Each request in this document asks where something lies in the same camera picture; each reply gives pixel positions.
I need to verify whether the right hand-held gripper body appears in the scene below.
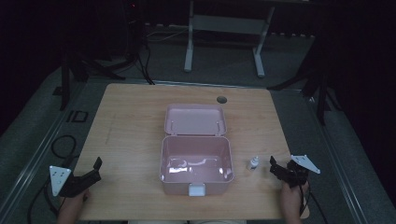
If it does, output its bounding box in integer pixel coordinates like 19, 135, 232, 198
280, 154, 321, 189

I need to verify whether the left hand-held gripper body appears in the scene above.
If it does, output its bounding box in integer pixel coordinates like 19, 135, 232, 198
49, 165, 103, 199

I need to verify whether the person's left hand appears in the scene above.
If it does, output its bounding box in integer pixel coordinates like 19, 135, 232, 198
65, 189, 92, 209

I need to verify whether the person's right hand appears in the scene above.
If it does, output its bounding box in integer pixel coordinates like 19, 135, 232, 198
279, 179, 310, 209

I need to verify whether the small white bottle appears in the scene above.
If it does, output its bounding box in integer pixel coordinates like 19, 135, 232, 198
247, 155, 261, 172

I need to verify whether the pink plastic box with lid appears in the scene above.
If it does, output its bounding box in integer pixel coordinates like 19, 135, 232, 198
159, 103, 235, 198

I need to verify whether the black tripod stand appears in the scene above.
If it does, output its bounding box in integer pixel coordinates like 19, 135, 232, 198
59, 46, 127, 112
266, 36, 342, 127

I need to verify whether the black stand with red light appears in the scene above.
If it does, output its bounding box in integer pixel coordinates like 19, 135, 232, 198
122, 0, 156, 86

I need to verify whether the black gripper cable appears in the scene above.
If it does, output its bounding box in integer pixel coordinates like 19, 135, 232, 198
27, 134, 78, 224
298, 174, 329, 224

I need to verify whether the metal floor rail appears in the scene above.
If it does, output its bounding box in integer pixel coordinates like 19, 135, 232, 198
0, 81, 87, 216
306, 92, 370, 224

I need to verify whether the white cable on floor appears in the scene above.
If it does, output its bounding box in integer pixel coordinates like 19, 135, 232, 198
145, 27, 190, 43

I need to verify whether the white metal desk frame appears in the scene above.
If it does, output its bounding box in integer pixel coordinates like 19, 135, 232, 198
183, 0, 276, 79

